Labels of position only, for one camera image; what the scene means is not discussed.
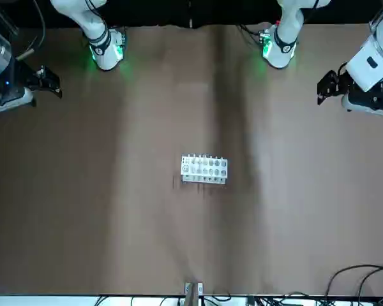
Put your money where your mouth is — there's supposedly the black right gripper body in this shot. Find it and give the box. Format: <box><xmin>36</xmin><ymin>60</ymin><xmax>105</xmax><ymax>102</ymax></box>
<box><xmin>0</xmin><ymin>57</ymin><xmax>36</xmax><ymax>108</ymax></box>

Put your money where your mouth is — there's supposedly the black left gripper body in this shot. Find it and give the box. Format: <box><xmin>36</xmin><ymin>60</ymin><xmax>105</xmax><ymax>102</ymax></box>
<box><xmin>347</xmin><ymin>73</ymin><xmax>383</xmax><ymax>109</ymax></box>

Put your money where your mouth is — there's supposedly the white test tube rack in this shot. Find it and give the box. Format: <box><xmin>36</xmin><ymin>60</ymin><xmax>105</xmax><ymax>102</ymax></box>
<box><xmin>181</xmin><ymin>154</ymin><xmax>230</xmax><ymax>186</ymax></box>

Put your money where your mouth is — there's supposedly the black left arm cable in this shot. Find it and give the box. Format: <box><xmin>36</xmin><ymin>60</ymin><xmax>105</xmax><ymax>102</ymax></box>
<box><xmin>337</xmin><ymin>62</ymin><xmax>350</xmax><ymax>84</ymax></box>

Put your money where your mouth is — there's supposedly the aluminium frame post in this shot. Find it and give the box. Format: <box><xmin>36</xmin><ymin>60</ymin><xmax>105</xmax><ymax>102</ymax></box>
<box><xmin>184</xmin><ymin>281</ymin><xmax>204</xmax><ymax>306</ymax></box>

